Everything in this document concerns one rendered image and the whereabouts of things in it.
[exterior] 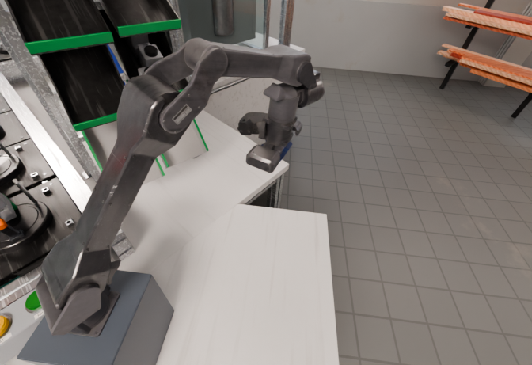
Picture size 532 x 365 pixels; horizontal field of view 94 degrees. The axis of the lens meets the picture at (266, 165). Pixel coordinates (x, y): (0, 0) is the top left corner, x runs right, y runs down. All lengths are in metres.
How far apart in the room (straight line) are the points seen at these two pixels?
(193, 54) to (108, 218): 0.23
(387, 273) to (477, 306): 0.50
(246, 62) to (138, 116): 0.16
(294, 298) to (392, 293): 1.16
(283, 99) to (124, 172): 0.29
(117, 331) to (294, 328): 0.37
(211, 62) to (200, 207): 0.59
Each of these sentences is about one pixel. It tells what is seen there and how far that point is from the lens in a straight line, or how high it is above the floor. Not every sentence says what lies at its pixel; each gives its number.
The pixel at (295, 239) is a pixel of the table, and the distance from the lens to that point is 0.78.
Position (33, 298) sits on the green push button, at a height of 0.97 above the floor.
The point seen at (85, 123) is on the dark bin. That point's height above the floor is 1.20.
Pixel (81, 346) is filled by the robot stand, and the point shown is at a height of 1.06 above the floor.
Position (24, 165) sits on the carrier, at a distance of 1.05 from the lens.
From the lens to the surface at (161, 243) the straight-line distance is 0.80.
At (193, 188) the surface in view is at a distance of 0.90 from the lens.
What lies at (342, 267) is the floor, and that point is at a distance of 1.76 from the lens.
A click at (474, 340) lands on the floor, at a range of 1.95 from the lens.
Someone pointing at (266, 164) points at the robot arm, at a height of 1.19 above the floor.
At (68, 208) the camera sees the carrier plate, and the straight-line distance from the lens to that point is 0.84.
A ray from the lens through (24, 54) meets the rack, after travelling 0.72.
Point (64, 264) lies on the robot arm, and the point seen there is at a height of 1.20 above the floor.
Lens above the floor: 1.52
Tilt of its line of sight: 44 degrees down
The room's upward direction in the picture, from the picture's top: 4 degrees clockwise
